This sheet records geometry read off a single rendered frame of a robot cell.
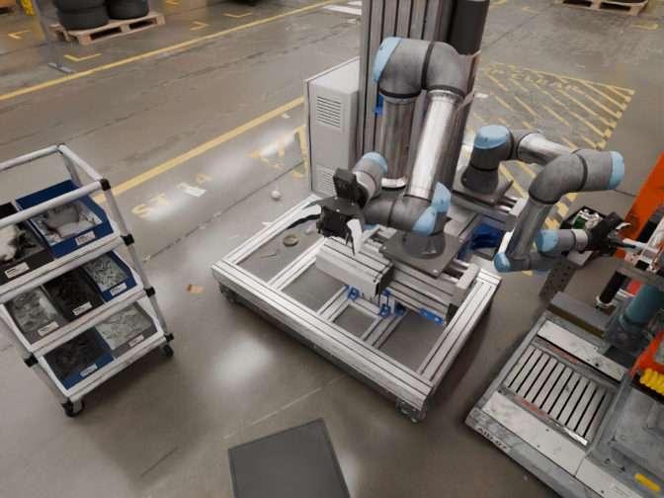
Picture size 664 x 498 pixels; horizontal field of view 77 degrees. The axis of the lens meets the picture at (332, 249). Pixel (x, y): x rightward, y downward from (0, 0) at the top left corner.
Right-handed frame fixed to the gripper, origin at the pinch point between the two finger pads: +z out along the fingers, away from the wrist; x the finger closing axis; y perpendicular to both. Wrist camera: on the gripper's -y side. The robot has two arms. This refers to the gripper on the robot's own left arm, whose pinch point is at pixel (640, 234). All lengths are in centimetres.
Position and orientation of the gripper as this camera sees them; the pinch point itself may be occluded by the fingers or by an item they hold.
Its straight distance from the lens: 183.4
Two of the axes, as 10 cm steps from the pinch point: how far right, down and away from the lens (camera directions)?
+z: 10.0, -0.1, 0.2
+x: 0.3, 6.7, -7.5
